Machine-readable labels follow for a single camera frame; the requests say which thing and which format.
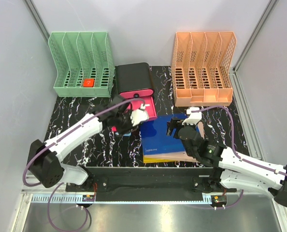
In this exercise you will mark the black pink-capped highlighter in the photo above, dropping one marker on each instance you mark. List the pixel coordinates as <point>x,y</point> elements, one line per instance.
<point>115,130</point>

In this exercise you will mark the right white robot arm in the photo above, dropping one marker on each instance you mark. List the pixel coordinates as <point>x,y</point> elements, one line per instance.
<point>232,170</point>

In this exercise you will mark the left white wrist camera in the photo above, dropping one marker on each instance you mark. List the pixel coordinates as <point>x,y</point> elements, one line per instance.
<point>139,116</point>

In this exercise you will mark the yellow folder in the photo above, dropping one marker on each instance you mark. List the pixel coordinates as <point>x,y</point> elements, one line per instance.
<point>147,159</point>

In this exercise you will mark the black drawer cabinet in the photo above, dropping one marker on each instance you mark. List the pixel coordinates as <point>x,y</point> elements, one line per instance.
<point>136,76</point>

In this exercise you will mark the green file organizer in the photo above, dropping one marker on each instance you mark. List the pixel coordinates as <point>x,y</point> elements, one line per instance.
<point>81,55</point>

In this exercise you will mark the pink top drawer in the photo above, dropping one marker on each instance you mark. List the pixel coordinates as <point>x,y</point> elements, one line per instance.
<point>137,93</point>

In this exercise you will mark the red square eraser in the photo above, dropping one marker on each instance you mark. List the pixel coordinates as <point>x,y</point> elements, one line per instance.
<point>89,82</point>

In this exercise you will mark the blue folder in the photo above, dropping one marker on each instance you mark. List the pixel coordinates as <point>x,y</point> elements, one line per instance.
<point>154,136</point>

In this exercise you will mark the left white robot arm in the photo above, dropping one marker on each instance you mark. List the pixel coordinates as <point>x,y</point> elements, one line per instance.
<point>45,160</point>

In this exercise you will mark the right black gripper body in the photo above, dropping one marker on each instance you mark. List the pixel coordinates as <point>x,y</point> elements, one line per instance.
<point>189,153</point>

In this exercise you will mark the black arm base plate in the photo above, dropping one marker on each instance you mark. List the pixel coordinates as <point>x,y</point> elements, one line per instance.
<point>110,183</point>

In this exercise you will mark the pink folder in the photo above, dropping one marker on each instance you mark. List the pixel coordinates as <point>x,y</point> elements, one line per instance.
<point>182,156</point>

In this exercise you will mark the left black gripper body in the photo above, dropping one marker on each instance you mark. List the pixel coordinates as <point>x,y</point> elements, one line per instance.
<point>124,124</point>

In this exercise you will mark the orange file organizer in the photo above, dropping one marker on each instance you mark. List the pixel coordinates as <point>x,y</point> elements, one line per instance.
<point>200,68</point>

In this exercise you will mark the blue highlighter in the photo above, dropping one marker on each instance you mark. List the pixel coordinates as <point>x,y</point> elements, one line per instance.
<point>127,134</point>

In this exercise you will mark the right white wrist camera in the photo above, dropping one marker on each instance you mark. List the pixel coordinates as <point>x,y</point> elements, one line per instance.
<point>193,116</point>

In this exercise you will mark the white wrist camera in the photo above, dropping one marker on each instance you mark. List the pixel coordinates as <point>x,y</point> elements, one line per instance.
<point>193,116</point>
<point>139,116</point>

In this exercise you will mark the pink drawer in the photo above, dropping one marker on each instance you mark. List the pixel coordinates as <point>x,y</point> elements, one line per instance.
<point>137,93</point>
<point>149,106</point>

